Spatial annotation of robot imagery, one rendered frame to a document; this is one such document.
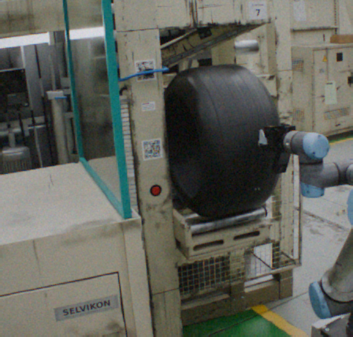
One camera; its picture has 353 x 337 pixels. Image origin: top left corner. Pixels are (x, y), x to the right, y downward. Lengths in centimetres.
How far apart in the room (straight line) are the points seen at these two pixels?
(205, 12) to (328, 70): 453
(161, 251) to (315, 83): 470
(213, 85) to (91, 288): 95
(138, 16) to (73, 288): 102
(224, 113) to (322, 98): 484
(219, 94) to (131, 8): 43
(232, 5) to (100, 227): 138
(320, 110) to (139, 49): 491
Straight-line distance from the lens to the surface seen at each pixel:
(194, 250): 197
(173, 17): 214
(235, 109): 180
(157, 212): 196
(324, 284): 147
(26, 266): 112
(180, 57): 229
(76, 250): 112
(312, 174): 152
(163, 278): 208
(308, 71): 643
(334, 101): 672
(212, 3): 220
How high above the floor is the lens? 169
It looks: 16 degrees down
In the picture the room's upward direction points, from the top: 4 degrees counter-clockwise
